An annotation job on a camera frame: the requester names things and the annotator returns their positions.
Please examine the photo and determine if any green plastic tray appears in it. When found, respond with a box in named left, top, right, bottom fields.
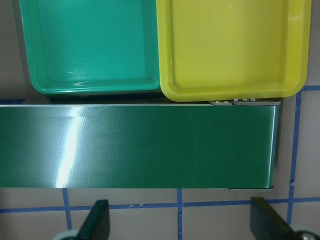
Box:
left=19, top=0, right=160, bottom=95

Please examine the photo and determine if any yellow plastic tray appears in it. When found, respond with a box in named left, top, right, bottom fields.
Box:
left=156, top=0, right=312, bottom=102

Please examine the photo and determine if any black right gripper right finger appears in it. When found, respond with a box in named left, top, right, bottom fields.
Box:
left=249, top=197, right=302, bottom=240

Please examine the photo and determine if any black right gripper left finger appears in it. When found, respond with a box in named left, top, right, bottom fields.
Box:
left=76, top=199, right=111, bottom=240

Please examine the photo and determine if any green conveyor belt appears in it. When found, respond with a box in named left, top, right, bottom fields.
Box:
left=0, top=104, right=280, bottom=189

